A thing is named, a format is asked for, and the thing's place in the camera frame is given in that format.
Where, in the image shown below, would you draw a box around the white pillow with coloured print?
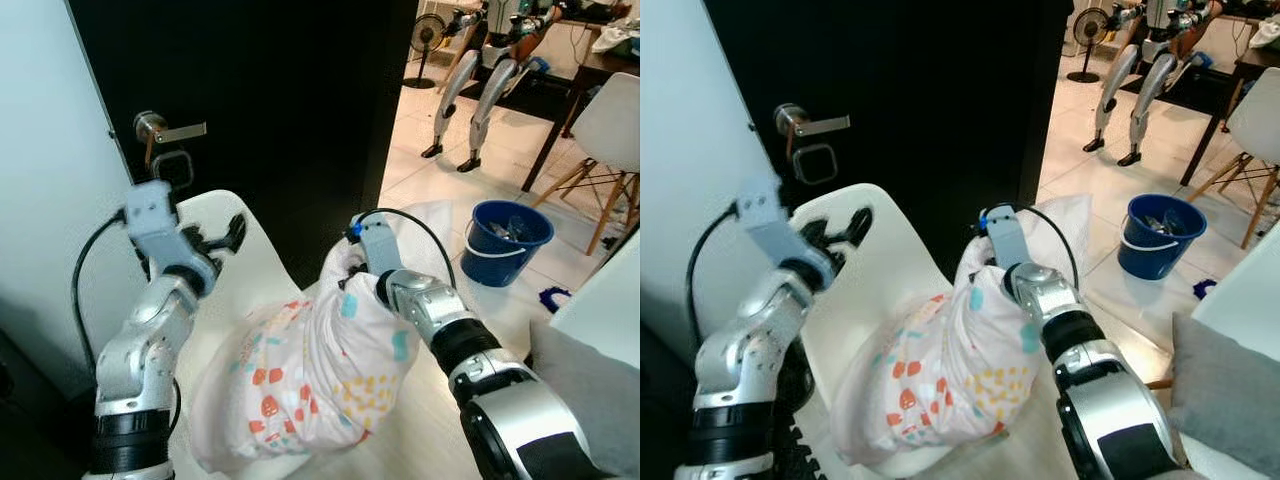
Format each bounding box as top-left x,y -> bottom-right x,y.
830,195 -> 1096,471
188,200 -> 456,476

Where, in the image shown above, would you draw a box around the white chair with wooden legs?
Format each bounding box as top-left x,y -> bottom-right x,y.
1185,67 -> 1280,251
530,72 -> 641,256

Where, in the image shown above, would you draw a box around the black square door lock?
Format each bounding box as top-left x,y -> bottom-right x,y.
790,143 -> 839,186
150,148 -> 196,191

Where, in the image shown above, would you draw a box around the black door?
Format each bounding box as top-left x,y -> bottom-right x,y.
65,0 -> 419,286
703,0 -> 1076,281

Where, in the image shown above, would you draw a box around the silver humanoid robot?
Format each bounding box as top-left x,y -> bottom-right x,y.
420,0 -> 561,173
1082,0 -> 1226,168

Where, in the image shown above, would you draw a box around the blue plastic bucket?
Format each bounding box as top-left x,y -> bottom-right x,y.
463,200 -> 556,289
1118,193 -> 1209,281

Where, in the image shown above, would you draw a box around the black standing fan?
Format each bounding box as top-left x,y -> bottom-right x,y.
403,12 -> 448,91
1065,8 -> 1109,84

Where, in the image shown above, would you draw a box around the silver crumpled rubbish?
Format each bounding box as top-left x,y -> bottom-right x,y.
1135,205 -> 1196,236
485,212 -> 541,243

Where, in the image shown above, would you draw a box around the dark wooden table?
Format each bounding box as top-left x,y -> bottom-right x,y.
520,40 -> 641,191
1180,45 -> 1280,186

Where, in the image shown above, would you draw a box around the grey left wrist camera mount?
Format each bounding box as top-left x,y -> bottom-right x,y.
735,175 -> 826,271
123,182 -> 206,273

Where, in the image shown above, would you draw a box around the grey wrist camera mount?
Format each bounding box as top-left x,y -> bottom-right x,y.
735,175 -> 826,271
985,205 -> 1033,271
123,182 -> 206,273
352,212 -> 403,279

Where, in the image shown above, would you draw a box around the silver door handle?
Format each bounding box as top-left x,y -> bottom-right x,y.
773,103 -> 852,156
133,110 -> 208,161

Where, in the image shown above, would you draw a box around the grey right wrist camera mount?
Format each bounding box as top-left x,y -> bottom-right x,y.
352,212 -> 403,279
985,205 -> 1033,271

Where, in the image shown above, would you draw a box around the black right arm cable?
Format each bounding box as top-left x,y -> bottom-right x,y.
348,207 -> 459,291
978,203 -> 1083,291

